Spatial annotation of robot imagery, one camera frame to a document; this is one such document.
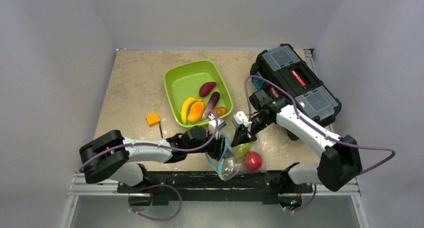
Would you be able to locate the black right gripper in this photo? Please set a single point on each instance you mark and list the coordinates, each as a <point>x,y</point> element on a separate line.
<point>247,131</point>

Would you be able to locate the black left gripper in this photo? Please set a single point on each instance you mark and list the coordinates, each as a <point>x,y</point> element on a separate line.
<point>217,147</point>

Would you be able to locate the green fake pear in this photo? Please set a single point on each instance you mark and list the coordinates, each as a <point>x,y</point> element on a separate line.
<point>241,150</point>

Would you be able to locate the clear zip top bag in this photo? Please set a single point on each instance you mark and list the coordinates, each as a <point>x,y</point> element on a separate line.
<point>229,167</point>

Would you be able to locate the red fake apple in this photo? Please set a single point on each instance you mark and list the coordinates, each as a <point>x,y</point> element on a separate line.
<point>252,160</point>

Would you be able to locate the brown fake kiwi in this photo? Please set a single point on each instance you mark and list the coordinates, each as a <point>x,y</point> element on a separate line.
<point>220,111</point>

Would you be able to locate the orange fake fruit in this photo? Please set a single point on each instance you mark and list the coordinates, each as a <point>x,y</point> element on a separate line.
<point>196,112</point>

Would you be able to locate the purple fake eggplant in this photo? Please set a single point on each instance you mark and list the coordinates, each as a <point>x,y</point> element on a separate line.
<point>213,100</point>

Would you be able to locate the yellow fake banana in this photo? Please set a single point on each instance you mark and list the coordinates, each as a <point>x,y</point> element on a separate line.
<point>185,108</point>

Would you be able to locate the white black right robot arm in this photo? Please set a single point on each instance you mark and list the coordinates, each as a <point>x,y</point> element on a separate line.
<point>339,162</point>

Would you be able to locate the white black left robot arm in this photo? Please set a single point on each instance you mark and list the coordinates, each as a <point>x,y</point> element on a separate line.
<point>115,157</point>

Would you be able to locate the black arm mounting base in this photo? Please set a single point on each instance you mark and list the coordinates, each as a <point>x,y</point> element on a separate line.
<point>270,188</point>

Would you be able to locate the black plastic toolbox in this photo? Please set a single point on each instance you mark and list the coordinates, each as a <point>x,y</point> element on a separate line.
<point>279,74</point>

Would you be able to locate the green plastic tray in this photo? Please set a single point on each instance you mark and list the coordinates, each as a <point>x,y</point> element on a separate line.
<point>185,81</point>

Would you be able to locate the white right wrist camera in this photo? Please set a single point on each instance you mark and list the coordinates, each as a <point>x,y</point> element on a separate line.
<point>240,119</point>

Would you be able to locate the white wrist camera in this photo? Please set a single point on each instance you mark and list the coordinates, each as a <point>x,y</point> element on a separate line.
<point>215,123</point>
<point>240,119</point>

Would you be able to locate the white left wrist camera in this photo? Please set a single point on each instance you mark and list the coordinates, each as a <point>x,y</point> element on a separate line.
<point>215,123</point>

